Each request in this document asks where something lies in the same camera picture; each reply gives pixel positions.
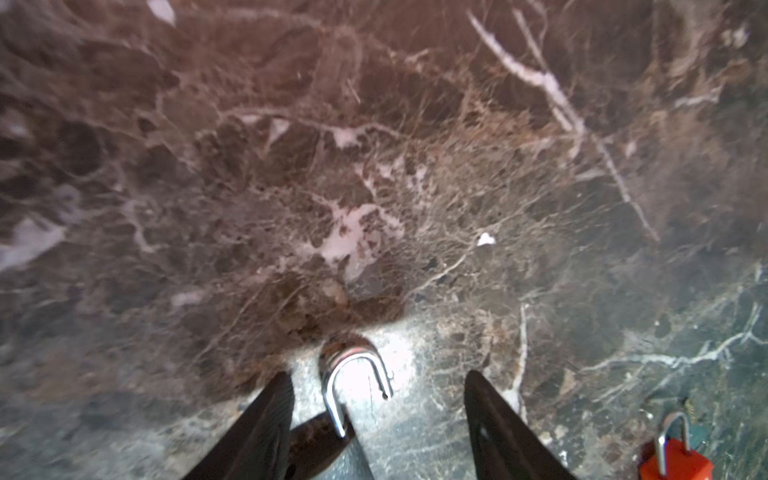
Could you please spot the red padlock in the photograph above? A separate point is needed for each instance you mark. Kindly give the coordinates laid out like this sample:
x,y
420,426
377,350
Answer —
x,y
673,457

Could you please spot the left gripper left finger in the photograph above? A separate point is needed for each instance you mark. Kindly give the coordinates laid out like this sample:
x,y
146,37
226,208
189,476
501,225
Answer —
x,y
257,444

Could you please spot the small dark brown padlock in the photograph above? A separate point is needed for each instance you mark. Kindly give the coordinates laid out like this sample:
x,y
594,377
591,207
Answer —
x,y
326,446

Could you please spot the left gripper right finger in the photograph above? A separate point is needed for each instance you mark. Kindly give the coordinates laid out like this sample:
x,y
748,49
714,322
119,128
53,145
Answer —
x,y
503,446

